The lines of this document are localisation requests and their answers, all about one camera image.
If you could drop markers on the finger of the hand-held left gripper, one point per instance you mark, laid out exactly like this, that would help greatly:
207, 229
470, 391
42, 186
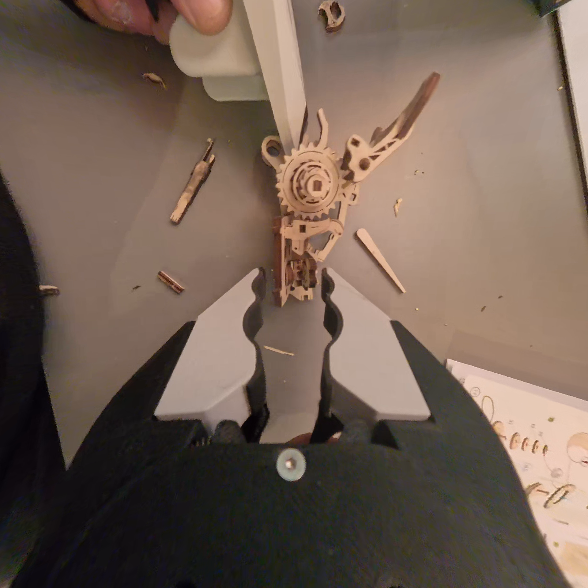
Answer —
280, 69

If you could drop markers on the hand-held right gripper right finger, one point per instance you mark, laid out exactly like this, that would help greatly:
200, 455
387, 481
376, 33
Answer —
381, 372

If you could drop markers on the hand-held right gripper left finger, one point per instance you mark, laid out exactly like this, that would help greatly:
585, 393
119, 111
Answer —
206, 367

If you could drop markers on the brown wooden model assembly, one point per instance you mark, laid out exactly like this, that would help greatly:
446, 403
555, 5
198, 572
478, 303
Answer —
282, 257

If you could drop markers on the dark model kit box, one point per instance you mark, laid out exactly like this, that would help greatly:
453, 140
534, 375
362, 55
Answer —
551, 5

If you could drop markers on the person's left hand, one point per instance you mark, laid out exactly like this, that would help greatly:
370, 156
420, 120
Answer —
202, 13

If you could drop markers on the small d-shaped wooden piece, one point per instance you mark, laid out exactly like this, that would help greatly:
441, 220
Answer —
327, 25

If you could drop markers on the wooden toothpick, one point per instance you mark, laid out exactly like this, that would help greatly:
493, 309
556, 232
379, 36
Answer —
278, 350

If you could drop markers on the long notched wooden strip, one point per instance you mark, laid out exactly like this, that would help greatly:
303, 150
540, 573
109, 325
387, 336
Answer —
372, 248

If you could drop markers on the pointed dark wooden stick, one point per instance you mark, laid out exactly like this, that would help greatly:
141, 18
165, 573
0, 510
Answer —
193, 183

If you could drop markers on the open instruction booklet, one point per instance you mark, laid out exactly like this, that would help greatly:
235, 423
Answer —
528, 436

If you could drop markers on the wooden book stand white base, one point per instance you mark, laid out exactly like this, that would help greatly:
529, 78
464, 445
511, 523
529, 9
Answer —
576, 69

